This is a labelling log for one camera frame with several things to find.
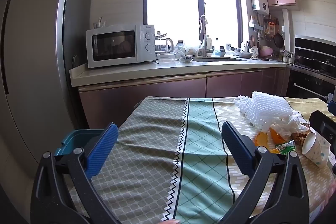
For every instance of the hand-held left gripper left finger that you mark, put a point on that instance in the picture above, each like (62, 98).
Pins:
(102, 150)

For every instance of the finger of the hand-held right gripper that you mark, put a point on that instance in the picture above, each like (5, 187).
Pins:
(332, 106)
(324, 125)

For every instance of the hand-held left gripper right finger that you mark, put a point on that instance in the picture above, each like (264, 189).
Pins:
(239, 150)

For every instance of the white dotted paper cup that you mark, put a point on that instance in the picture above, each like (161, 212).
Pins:
(315, 148)

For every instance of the orange peel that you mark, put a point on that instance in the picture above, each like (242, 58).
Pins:
(261, 138)
(278, 134)

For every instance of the gold snack bag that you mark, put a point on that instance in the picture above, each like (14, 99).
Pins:
(298, 137)

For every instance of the teal plastic bin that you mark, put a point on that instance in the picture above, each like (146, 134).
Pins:
(71, 138)

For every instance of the black built-in oven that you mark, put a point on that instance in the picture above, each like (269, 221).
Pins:
(307, 87)

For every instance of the crumpled white tissue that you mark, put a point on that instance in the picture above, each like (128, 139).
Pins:
(291, 124)

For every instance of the green snack wrapper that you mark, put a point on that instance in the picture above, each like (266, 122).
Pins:
(286, 147)

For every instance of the white foam fruit net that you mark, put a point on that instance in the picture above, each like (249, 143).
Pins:
(265, 108)

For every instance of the patterned tablecloth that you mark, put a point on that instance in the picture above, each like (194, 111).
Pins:
(157, 134)

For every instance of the black range hood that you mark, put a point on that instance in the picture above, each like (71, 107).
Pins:
(315, 44)

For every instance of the steel teapot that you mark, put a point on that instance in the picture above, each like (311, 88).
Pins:
(288, 56)

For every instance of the kitchen counter with pink cabinets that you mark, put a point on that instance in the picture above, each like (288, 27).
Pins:
(157, 87)

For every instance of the hanging frying pan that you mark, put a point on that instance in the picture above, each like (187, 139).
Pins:
(278, 40)

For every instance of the pink bowl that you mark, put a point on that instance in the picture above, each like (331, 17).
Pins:
(266, 52)

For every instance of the kitchen sink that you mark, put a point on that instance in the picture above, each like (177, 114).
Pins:
(220, 59)

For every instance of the steel bowl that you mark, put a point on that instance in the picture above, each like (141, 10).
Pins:
(243, 54)

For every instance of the blue white bowl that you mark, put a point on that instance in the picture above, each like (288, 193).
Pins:
(187, 58)

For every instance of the white microwave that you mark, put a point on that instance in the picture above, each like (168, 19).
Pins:
(118, 45)

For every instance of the white soap bottle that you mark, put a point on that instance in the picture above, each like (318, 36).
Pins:
(209, 45)

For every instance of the clear glass container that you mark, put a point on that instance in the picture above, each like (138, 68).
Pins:
(166, 56)

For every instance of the clear plastic bag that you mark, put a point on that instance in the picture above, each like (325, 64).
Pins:
(190, 48)

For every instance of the grey refrigerator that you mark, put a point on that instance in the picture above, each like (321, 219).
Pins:
(34, 56)

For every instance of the steel faucet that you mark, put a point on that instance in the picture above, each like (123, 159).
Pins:
(202, 35)

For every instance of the glass kettle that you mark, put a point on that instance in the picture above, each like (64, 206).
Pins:
(162, 44)

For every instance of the wall utensil rack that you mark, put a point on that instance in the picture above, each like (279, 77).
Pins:
(271, 28)

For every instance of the blue wall shelf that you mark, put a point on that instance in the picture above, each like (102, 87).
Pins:
(256, 27)

